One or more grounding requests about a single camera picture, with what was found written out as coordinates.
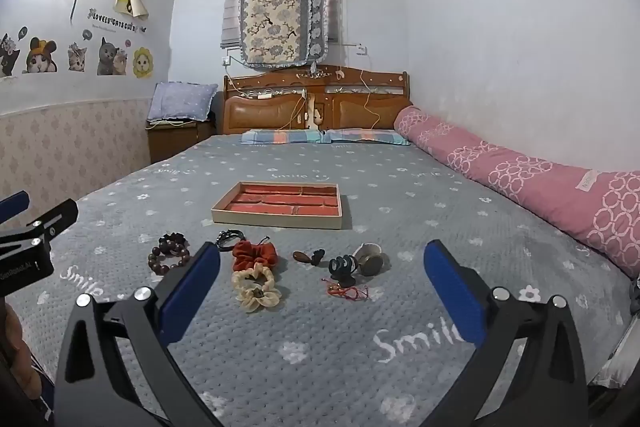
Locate hanging floral quilt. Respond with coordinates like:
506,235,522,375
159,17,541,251
236,0,331,68

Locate rust orange scrunchie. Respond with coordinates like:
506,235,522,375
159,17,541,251
231,241,278,273

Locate grey flower bedspread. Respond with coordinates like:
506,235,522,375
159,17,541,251
0,132,636,427

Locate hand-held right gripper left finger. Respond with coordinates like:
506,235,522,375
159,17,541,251
54,241,236,427

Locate striped pastel pillow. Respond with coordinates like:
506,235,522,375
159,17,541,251
322,128,412,148
241,128,328,145

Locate tabby kitten sticker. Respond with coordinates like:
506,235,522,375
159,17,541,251
67,44,88,72

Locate pink rolled quilt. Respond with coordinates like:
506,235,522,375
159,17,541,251
393,105,640,278

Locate lettering wall sticker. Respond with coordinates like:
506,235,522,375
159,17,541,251
86,7,147,35

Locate grey window blinds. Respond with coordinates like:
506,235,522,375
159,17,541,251
221,0,246,50

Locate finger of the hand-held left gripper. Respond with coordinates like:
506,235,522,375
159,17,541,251
0,198,79,250
0,190,31,224

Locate hat-wearing cat sticker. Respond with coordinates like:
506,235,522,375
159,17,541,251
25,37,58,74

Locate blue dotted cushion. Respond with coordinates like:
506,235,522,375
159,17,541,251
148,82,219,124

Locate brick-pattern tray box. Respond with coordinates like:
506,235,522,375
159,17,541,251
210,181,343,230

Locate wooden nightstand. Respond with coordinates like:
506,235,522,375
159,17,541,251
146,119,216,165

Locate orange cable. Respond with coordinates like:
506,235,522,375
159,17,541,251
272,89,308,132
362,69,383,130

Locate wooden bed headboard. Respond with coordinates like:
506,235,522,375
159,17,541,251
222,65,413,135

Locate brown wooden hair clip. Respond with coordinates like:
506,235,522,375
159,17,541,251
292,248,326,268

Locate black white cat sticker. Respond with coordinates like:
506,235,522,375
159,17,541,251
0,26,28,78

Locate black claw hair clip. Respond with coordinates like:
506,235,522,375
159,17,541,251
322,255,358,286

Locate beige flower scrunchie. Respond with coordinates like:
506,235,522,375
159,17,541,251
231,263,283,312

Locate brown wooden bead bracelet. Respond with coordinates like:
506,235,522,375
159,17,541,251
148,232,192,272

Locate person's left forearm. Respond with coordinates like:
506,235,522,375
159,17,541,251
0,299,30,378

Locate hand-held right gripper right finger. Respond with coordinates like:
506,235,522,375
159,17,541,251
417,239,588,427

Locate black hair tie with charm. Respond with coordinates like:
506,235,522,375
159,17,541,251
216,229,248,252

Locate red string bracelet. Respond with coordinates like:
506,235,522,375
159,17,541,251
325,284,370,303

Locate grey cats sticker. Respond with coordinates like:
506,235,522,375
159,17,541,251
96,37,132,76

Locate yellow flower cat sticker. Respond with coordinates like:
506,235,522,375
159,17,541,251
132,47,153,79

